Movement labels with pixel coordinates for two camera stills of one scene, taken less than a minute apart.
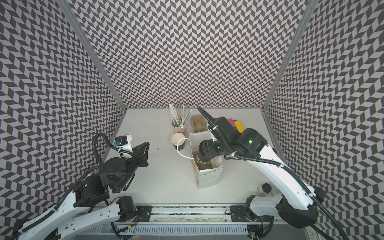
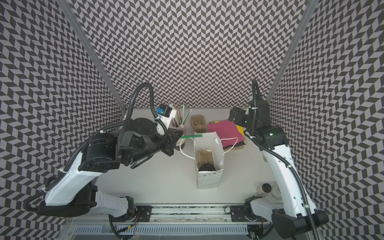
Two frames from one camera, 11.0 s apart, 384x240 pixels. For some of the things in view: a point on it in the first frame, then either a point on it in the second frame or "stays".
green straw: (185, 118) to (191, 136)
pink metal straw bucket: (175, 130) stays
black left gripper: (138, 154) to (171, 140)
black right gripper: (217, 130) to (237, 115)
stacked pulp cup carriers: (198, 122) stays
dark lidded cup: (262, 189) stays
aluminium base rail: (189, 214) stays
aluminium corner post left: (86, 42) stays
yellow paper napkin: (240, 126) stays
